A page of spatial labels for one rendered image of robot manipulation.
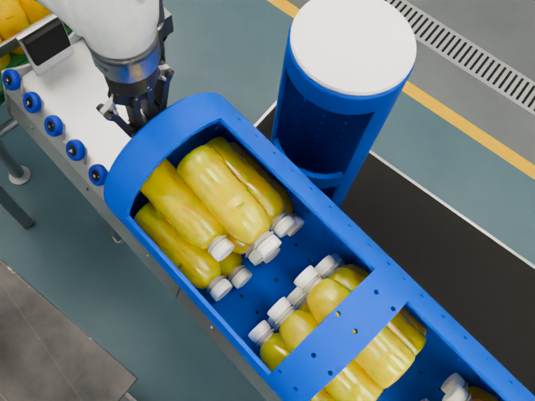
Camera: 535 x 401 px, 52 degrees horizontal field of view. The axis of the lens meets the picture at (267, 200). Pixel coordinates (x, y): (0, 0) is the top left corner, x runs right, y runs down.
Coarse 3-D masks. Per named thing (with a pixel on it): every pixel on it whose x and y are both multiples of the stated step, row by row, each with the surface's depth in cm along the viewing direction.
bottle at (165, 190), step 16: (160, 176) 91; (176, 176) 92; (144, 192) 93; (160, 192) 91; (176, 192) 90; (192, 192) 91; (160, 208) 91; (176, 208) 90; (192, 208) 89; (176, 224) 90; (192, 224) 89; (208, 224) 89; (192, 240) 90; (208, 240) 89
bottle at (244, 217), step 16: (192, 160) 88; (208, 160) 88; (192, 176) 88; (208, 176) 87; (224, 176) 87; (208, 192) 87; (224, 192) 86; (240, 192) 87; (208, 208) 89; (224, 208) 86; (240, 208) 86; (256, 208) 87; (224, 224) 87; (240, 224) 86; (256, 224) 86; (240, 240) 87; (256, 240) 87
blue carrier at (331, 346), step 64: (192, 128) 85; (128, 192) 86; (320, 192) 90; (320, 256) 104; (384, 256) 85; (256, 320) 100; (384, 320) 76; (448, 320) 82; (320, 384) 76; (512, 384) 78
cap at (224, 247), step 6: (222, 240) 90; (228, 240) 90; (216, 246) 89; (222, 246) 89; (228, 246) 89; (234, 246) 91; (216, 252) 89; (222, 252) 89; (228, 252) 91; (216, 258) 90; (222, 258) 91
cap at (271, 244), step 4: (272, 236) 87; (276, 236) 88; (268, 240) 86; (272, 240) 86; (276, 240) 87; (260, 244) 86; (264, 244) 86; (268, 244) 86; (272, 244) 86; (276, 244) 86; (260, 248) 87; (264, 248) 86; (268, 248) 86; (272, 248) 86; (276, 248) 89; (260, 252) 87; (264, 252) 86; (268, 252) 86; (264, 256) 87
